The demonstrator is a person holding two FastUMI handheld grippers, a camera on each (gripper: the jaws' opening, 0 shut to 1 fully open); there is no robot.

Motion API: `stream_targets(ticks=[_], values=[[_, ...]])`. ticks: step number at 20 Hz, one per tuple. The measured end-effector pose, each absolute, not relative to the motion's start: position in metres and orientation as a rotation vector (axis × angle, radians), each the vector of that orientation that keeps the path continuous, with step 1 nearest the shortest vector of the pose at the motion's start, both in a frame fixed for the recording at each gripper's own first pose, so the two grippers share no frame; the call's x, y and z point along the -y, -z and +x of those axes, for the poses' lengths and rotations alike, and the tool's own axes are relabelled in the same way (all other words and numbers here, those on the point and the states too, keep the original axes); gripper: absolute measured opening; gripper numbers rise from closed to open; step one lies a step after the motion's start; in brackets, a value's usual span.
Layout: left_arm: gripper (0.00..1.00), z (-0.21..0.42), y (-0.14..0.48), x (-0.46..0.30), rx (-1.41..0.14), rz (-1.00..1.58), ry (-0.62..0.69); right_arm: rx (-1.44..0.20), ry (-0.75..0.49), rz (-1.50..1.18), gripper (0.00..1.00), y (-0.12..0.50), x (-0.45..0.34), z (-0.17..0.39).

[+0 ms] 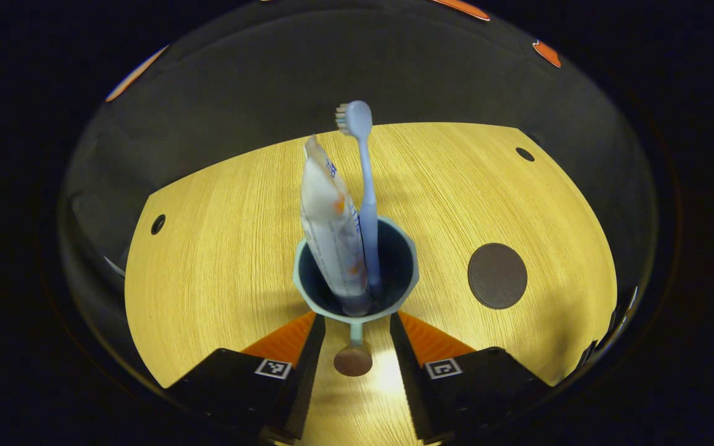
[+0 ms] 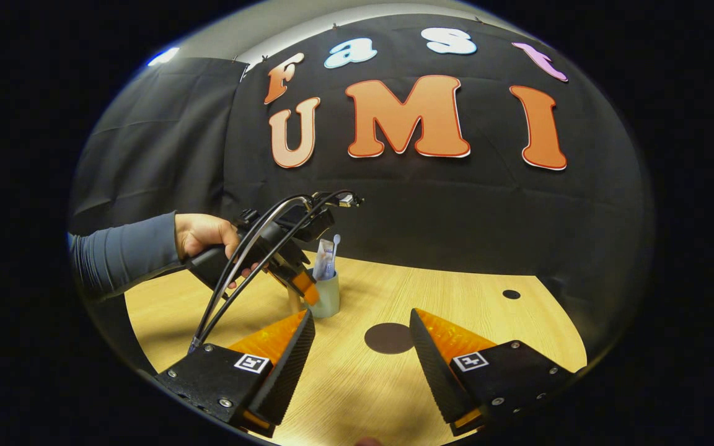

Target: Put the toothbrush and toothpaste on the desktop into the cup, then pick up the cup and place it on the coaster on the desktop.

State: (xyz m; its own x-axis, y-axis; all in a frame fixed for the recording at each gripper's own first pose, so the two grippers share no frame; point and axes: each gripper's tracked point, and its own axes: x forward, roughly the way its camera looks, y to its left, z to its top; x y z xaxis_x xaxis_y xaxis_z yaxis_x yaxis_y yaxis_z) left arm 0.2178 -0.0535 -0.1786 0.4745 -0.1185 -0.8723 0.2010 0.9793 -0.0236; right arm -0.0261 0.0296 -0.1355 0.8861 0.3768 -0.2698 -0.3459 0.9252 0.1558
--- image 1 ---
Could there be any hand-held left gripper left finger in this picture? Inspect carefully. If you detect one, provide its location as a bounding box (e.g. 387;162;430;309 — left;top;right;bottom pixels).
165;313;327;442

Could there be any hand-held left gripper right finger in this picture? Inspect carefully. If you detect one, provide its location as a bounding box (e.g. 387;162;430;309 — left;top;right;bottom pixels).
389;311;553;442

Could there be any light blue cup wooden handle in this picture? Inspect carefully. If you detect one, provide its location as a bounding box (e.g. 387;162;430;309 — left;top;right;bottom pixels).
292;215;421;377

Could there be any white toothpaste tube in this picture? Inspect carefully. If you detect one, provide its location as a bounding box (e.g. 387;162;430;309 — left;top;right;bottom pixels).
300;134;372;317

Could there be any light blue toothbrush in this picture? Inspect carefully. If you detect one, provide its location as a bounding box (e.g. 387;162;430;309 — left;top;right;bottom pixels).
335;100;384;298

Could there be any black backdrop cloth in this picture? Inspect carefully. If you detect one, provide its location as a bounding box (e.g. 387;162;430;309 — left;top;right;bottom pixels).
56;0;661;372

